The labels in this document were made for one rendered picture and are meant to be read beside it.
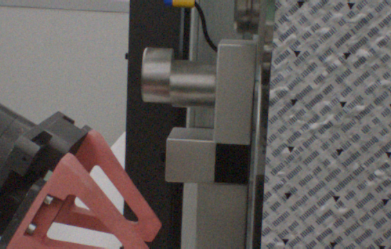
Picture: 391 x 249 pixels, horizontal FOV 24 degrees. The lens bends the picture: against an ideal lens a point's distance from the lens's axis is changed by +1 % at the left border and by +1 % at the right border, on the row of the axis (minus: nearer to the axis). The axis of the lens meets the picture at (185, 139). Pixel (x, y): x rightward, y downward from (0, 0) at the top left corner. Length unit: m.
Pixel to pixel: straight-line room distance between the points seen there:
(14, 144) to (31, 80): 5.81
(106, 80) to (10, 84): 0.66
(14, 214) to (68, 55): 5.74
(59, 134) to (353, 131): 0.18
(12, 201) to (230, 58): 0.18
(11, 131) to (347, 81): 0.21
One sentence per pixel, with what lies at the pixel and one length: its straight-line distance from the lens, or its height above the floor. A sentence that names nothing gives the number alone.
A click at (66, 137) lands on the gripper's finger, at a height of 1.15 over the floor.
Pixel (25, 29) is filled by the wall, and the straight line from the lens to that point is 6.31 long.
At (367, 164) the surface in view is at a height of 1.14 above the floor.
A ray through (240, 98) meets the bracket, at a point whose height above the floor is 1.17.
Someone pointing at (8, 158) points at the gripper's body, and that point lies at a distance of 0.53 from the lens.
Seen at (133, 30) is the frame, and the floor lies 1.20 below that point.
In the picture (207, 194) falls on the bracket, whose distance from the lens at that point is 0.65.
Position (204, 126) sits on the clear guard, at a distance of 1.61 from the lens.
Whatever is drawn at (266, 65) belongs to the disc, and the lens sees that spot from 0.56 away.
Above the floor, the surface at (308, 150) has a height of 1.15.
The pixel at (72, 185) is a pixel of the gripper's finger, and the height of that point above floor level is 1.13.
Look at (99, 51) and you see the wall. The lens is 6.22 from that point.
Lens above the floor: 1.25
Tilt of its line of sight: 10 degrees down
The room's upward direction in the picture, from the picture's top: 2 degrees clockwise
